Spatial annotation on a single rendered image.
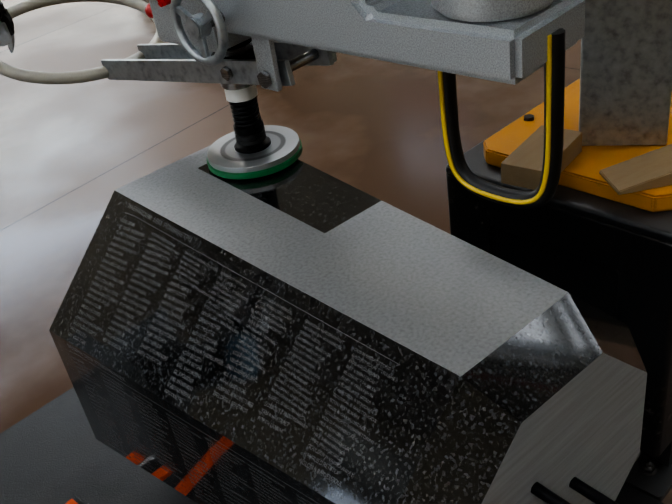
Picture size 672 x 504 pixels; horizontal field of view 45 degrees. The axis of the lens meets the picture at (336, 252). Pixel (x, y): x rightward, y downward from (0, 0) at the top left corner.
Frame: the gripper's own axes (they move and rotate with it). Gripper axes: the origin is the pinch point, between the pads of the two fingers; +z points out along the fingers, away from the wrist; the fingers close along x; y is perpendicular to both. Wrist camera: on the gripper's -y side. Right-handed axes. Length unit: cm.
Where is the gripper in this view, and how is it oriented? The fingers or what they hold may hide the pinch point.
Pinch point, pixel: (3, 45)
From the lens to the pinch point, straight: 248.0
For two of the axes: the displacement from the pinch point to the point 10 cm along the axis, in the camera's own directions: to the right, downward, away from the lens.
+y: -2.3, 6.6, -7.2
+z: 0.2, 7.4, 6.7
